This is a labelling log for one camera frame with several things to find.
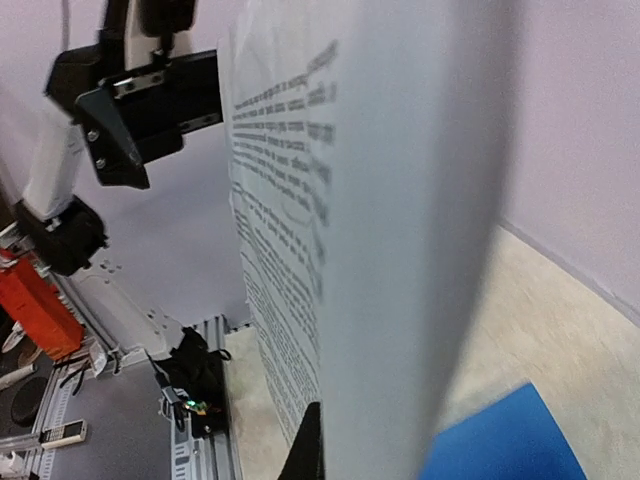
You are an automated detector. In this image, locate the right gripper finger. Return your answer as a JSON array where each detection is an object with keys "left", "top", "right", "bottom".
[{"left": 279, "top": 402, "right": 325, "bottom": 480}]

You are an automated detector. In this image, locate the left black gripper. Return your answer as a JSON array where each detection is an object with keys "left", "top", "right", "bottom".
[{"left": 45, "top": 45, "right": 223, "bottom": 189}]

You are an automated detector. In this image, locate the blue plastic folder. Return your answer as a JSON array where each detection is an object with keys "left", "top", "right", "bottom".
[{"left": 420, "top": 383, "right": 586, "bottom": 479}]

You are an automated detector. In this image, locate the printed paper sheet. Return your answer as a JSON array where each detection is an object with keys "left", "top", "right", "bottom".
[{"left": 218, "top": 1, "right": 522, "bottom": 479}]

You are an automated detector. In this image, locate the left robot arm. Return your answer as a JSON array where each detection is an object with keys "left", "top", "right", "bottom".
[{"left": 15, "top": 1, "right": 223, "bottom": 276}]

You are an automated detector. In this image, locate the orange box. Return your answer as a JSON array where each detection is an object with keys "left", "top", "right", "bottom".
[{"left": 1, "top": 249, "right": 84, "bottom": 361}]

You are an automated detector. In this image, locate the white remote control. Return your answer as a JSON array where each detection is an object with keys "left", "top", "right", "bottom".
[{"left": 39, "top": 420, "right": 88, "bottom": 450}]

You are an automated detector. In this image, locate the aluminium front rail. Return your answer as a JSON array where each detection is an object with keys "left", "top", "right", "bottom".
[{"left": 29, "top": 312, "right": 244, "bottom": 480}]

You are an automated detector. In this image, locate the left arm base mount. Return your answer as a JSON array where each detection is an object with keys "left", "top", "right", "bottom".
[{"left": 149, "top": 327, "right": 231, "bottom": 438}]

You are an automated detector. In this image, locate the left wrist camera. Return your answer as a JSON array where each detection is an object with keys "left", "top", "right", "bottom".
[{"left": 98, "top": 0, "right": 197, "bottom": 73}]

